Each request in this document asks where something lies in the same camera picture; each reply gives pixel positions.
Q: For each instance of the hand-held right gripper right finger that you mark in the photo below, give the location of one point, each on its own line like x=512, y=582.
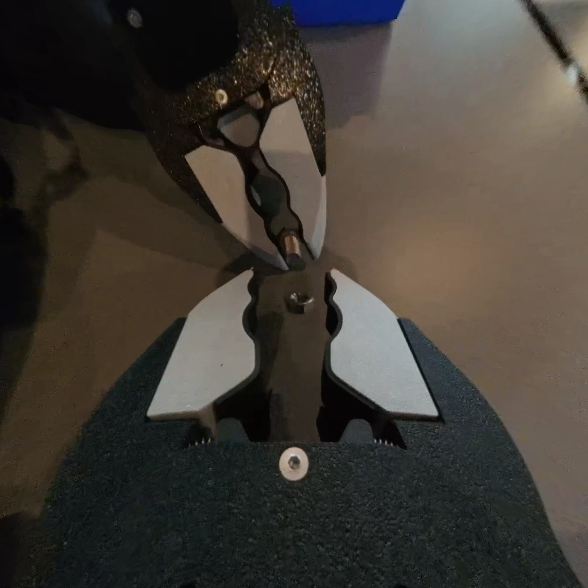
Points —
x=381, y=363

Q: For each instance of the steel hex nut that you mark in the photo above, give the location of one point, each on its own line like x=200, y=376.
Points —
x=298, y=304

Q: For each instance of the blue plastic bin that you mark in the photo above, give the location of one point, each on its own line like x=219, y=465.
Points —
x=340, y=11

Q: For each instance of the steel hex bolt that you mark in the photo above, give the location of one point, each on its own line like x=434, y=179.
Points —
x=291, y=246

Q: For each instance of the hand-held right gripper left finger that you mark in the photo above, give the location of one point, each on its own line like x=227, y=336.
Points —
x=206, y=358

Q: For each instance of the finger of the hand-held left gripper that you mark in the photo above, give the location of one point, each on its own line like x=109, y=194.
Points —
x=303, y=183
x=220, y=183

